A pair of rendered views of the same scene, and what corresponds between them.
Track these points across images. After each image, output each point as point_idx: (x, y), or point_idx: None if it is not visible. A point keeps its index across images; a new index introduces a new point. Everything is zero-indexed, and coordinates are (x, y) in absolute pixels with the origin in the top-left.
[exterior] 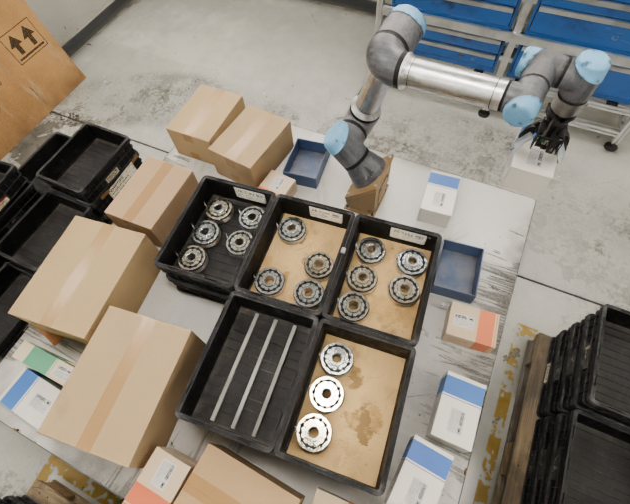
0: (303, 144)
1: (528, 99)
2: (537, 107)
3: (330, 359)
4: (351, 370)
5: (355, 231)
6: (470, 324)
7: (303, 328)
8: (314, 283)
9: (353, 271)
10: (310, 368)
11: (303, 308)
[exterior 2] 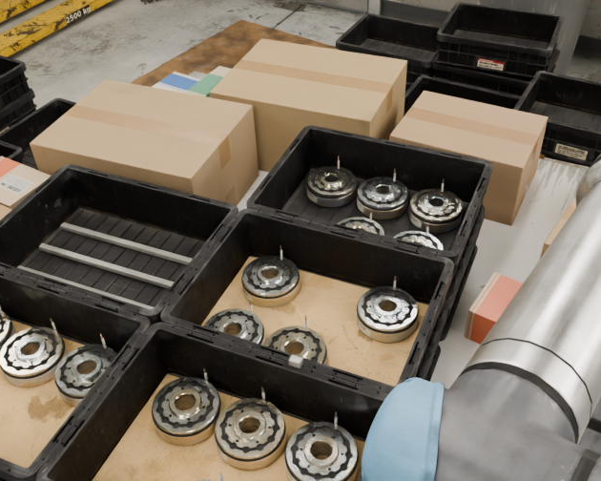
0: None
1: (419, 414)
2: (398, 470)
3: (87, 356)
4: (64, 403)
5: (354, 399)
6: None
7: None
8: (251, 341)
9: (267, 411)
10: (82, 326)
11: (179, 295)
